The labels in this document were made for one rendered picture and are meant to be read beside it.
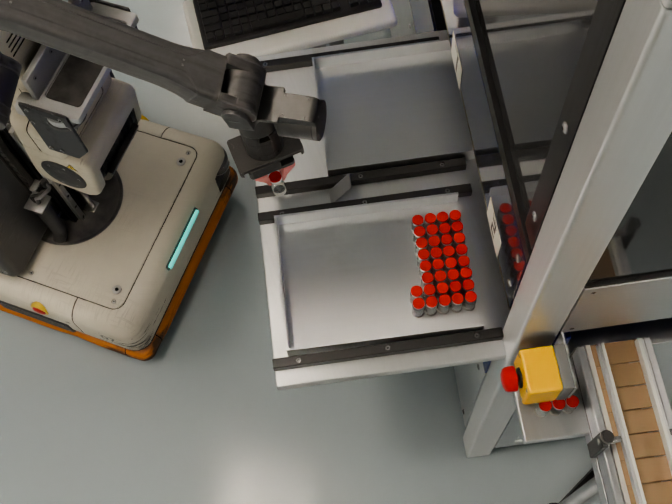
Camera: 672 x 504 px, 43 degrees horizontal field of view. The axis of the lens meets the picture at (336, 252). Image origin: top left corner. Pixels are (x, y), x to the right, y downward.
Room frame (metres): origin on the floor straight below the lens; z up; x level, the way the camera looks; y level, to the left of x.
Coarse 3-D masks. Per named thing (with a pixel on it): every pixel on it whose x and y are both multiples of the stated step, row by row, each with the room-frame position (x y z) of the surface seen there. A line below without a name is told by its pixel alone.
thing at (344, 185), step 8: (336, 184) 0.77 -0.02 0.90; (344, 184) 0.75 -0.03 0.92; (320, 192) 0.77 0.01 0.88; (328, 192) 0.77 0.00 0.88; (336, 192) 0.75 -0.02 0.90; (344, 192) 0.74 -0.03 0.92; (280, 200) 0.76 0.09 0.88; (288, 200) 0.76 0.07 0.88; (296, 200) 0.76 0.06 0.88; (304, 200) 0.76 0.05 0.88; (312, 200) 0.75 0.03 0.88; (320, 200) 0.75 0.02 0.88; (328, 200) 0.75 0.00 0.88; (336, 200) 0.74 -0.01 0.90; (280, 208) 0.75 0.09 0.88; (288, 208) 0.74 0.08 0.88
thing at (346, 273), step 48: (288, 240) 0.68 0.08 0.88; (336, 240) 0.66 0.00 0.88; (384, 240) 0.65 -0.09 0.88; (288, 288) 0.58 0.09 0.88; (336, 288) 0.57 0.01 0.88; (384, 288) 0.56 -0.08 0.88; (288, 336) 0.49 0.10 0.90; (336, 336) 0.48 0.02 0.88; (384, 336) 0.46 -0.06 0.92; (432, 336) 0.45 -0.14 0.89
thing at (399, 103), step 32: (320, 64) 1.05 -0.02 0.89; (352, 64) 1.05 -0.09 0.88; (384, 64) 1.04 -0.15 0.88; (416, 64) 1.02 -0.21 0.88; (448, 64) 1.01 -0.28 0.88; (320, 96) 0.98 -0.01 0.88; (352, 96) 0.97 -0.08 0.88; (384, 96) 0.96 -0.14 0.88; (416, 96) 0.95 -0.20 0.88; (448, 96) 0.94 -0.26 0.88; (352, 128) 0.90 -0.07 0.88; (384, 128) 0.89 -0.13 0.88; (416, 128) 0.88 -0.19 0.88; (448, 128) 0.87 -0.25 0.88; (352, 160) 0.83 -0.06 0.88; (384, 160) 0.82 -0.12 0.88; (416, 160) 0.79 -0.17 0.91
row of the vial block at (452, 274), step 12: (444, 216) 0.66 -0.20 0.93; (444, 228) 0.64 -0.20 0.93; (444, 240) 0.61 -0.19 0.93; (444, 252) 0.59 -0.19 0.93; (444, 264) 0.57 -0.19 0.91; (456, 264) 0.56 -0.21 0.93; (456, 276) 0.54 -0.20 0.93; (456, 288) 0.52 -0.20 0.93; (456, 300) 0.50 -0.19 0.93; (456, 312) 0.49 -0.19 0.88
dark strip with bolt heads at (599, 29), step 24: (600, 0) 0.49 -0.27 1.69; (624, 0) 0.45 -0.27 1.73; (600, 24) 0.48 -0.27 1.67; (600, 48) 0.46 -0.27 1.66; (576, 72) 0.49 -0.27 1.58; (576, 96) 0.48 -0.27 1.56; (576, 120) 0.46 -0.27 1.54; (552, 144) 0.49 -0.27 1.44; (552, 168) 0.47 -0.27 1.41; (552, 192) 0.45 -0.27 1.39; (528, 216) 0.49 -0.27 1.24
